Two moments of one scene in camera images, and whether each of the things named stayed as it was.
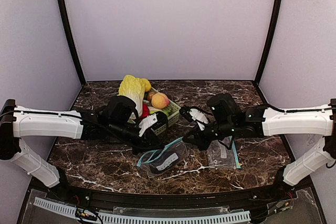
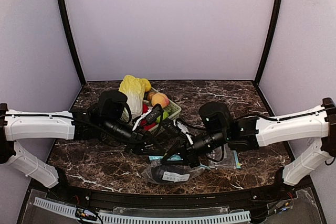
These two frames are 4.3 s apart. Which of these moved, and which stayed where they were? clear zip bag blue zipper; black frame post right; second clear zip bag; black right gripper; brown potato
Moved: clear zip bag blue zipper; black right gripper
Stayed: second clear zip bag; brown potato; black frame post right
